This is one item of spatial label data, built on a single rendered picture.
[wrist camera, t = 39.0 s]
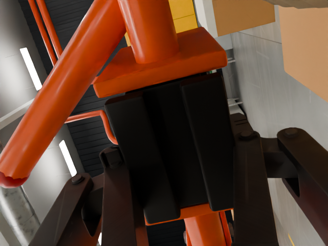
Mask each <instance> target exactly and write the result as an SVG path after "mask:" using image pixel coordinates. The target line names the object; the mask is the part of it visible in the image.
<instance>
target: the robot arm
mask: <svg viewBox="0 0 328 246"><path fill-rule="evenodd" d="M230 117H231V122H232V128H233V133H234V138H235V143H236V144H235V146H234V147H233V227H234V242H233V243H231V246H279V243H278V239H277V233H276V227H275V221H274V215H273V210H272V204H271V198H270V192H269V186H268V180H267V179H268V178H282V181H283V183H284V185H285V186H286V188H287V189H288V191H289V192H290V194H291V195H292V197H293V198H294V199H295V201H296V203H297V204H298V206H299V207H300V209H301V210H302V211H303V213H304V214H305V216H306V217H307V219H308V220H309V222H310V223H311V225H312V226H313V228H314V229H315V230H316V232H317V233H318V235H319V236H320V238H321V239H322V241H323V242H324V244H325V245H326V246H328V151H327V150H326V149H324V148H323V147H322V146H321V145H320V144H319V143H318V142H317V141H316V140H315V139H314V138H312V137H311V136H310V135H309V134H308V133H307V132H306V131H305V130H303V129H301V128H296V127H289V128H285V129H282V130H280V131H279V132H278V133H277V137H276V138H263V137H260V134H259V132H257V131H254V130H253V129H252V127H251V125H250V123H249V122H248V120H247V118H246V117H245V115H244V114H242V113H240V112H238V113H234V114H230ZM99 158H100V160H101V162H102V165H103V167H104V173H103V174H101V175H98V176H96V177H93V178H91V176H90V175H89V173H80V174H76V175H74V176H72V177H71V178H70V179H69V180H68V181H67V182H66V184H65V185H64V187H63V189H62V190H61V192H60V194H59V195H58V197H57V199H56V200H55V202H54V203H53V205H52V207H51V208H50V210H49V212H48V213H47V215H46V217H45V219H44V220H43V222H42V224H41V225H40V227H39V229H38V230H37V232H36V234H35V235H34V237H33V239H32V240H31V242H30V244H29V245H28V246H97V243H98V240H99V237H100V234H101V246H149V243H148V237H147V231H146V224H145V218H144V210H143V207H142V204H141V202H140V201H139V199H138V196H137V194H136V191H135V188H134V186H133V183H132V177H131V174H130V172H129V169H127V167H126V165H125V162H124V159H123V156H122V154H121V151H120V148H119V146H118V145H113V146H110V147H107V148H106V149H104V150H103V151H101V152H100V154H99Z"/></svg>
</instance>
